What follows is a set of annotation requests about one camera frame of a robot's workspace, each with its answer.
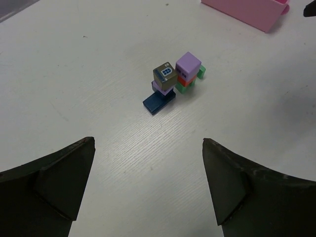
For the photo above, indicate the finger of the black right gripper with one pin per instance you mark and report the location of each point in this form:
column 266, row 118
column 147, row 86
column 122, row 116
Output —
column 310, row 9

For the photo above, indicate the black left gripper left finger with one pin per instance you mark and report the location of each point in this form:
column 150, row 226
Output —
column 42, row 198

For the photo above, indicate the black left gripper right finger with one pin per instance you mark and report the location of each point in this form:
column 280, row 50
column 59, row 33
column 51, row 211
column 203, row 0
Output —
column 251, row 200

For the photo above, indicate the pink plastic box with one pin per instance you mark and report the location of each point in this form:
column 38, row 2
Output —
column 260, row 14

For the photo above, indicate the green hospital arch block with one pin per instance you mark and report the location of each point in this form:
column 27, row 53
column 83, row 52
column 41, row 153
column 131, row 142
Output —
column 182, row 86

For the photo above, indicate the purple printed cube block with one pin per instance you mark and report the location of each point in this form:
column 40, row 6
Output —
column 187, row 66

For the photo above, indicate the red cube block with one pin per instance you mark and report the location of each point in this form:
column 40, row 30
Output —
column 186, row 83

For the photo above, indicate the dark blue rectangular block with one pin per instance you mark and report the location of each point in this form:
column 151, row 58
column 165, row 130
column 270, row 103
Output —
column 157, row 101

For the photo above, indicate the grey house block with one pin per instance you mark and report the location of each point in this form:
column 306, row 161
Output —
column 165, row 76

